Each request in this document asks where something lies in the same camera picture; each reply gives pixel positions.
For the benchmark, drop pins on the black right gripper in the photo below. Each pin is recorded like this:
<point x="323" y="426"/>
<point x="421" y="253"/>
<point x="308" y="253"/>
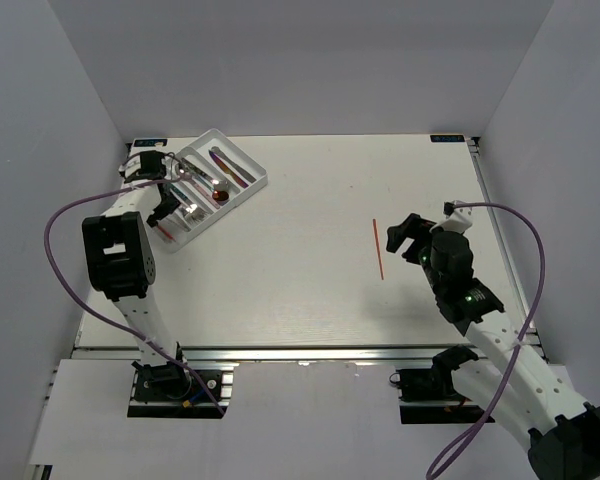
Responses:
<point x="413" y="227"/>

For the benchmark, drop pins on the orange chopstick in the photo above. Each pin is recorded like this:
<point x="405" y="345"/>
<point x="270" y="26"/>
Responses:
<point x="164" y="233"/>
<point x="377" y="248"/>

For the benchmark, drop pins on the white compartment utensil tray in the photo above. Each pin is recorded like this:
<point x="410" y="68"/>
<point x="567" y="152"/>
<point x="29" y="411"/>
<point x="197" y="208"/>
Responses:
<point x="196" y="150"/>

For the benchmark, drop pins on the blue label sticker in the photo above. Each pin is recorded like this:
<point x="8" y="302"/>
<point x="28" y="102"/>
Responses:
<point x="149" y="142"/>
<point x="447" y="138"/>

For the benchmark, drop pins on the iridescent gold spoon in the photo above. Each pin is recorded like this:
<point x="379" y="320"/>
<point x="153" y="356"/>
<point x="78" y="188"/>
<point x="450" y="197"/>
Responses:
<point x="220" y="197"/>

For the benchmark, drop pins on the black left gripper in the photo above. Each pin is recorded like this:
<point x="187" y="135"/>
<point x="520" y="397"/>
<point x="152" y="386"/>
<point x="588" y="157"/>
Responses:
<point x="170" y="206"/>

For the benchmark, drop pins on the silver spoon dark handle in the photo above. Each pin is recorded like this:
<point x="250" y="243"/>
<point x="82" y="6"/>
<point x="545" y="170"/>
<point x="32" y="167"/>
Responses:
<point x="215" y="183"/>

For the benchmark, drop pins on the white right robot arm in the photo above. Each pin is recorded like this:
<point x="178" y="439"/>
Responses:
<point x="558" y="428"/>

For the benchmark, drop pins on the silver spoon pink handle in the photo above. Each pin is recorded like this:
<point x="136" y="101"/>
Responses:
<point x="199" y="187"/>

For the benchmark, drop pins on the green handle fork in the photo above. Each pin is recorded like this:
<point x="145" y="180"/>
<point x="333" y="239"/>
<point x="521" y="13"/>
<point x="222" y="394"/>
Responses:
<point x="180" y="195"/>

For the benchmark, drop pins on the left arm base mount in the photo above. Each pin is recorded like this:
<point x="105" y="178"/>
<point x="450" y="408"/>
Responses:
<point x="169" y="392"/>

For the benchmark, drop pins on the dark handle fork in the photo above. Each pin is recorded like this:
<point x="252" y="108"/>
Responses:
<point x="193" y="213"/>

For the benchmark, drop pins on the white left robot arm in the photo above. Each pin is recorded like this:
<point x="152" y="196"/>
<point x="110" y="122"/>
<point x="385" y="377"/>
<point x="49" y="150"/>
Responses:
<point x="120" y="261"/>

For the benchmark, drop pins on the blue label sticker left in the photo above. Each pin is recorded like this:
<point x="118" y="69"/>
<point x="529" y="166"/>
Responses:
<point x="149" y="142"/>

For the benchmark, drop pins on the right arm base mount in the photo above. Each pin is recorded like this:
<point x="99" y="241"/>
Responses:
<point x="427" y="395"/>

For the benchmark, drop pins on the blue label sticker right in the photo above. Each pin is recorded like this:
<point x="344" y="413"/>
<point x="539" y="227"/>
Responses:
<point x="447" y="138"/>

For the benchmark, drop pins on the silver ornate butter knife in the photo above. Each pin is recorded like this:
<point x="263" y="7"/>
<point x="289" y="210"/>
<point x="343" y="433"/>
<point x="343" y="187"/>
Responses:
<point x="246" y="175"/>

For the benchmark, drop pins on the iridescent rainbow knife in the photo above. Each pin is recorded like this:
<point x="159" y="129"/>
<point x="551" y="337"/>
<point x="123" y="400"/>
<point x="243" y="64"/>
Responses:
<point x="228" y="170"/>

